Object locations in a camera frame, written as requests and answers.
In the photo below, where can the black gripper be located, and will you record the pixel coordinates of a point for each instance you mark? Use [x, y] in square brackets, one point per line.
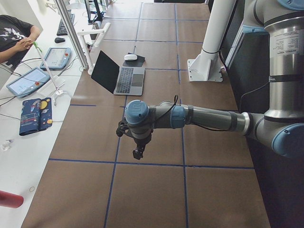
[141, 143]

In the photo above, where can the grey laptop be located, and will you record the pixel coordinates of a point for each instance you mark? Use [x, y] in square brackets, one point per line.
[118, 80]

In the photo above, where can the dark grey mouse pad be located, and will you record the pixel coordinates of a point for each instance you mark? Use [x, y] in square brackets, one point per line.
[136, 63]

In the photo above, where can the white computer mouse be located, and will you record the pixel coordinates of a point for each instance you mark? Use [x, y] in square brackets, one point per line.
[130, 57]

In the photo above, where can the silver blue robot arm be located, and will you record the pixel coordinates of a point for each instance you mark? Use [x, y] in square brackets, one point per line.
[281, 127]

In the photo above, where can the white desk lamp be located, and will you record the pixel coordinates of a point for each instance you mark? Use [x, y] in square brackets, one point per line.
[99, 35]

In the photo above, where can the black desk mouse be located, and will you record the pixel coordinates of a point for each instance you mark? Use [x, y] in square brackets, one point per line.
[59, 40]

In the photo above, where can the thin rod on stand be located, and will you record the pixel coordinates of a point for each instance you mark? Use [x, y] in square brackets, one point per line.
[58, 91]

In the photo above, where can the navy space print pouch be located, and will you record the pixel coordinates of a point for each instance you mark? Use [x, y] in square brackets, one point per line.
[36, 115]

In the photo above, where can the far blue teach pendant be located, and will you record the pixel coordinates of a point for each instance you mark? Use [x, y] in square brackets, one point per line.
[57, 58]

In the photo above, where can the blue teach pendant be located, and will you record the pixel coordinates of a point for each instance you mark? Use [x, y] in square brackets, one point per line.
[57, 58]
[28, 82]

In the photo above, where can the near blue teach pendant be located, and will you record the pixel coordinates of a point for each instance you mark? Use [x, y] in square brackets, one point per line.
[28, 82]

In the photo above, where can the metal cup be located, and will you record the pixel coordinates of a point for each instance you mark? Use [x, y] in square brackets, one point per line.
[95, 25]

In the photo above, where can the red cylinder bottle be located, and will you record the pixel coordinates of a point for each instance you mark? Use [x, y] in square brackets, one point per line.
[10, 200]

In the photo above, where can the seated person in black shirt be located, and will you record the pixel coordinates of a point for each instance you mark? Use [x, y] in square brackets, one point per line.
[16, 38]

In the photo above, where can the white camera mast with base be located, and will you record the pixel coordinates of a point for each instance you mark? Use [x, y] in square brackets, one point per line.
[206, 66]

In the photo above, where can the aluminium frame post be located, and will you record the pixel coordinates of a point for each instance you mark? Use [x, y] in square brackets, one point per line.
[71, 32]

